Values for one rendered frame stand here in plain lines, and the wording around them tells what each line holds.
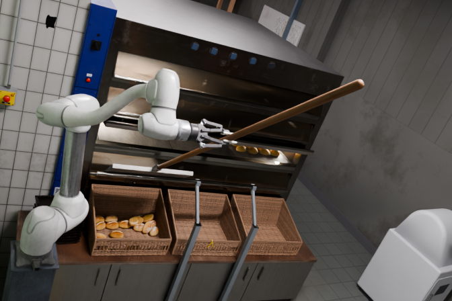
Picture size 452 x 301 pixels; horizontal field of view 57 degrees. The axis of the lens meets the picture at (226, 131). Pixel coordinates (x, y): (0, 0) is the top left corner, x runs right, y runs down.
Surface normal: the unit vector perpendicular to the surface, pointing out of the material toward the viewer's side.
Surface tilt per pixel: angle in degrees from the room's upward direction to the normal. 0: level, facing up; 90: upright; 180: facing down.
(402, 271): 90
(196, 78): 70
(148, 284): 90
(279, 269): 90
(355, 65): 90
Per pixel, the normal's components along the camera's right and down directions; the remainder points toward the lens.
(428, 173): -0.85, -0.11
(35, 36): 0.36, 0.47
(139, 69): 0.44, 0.15
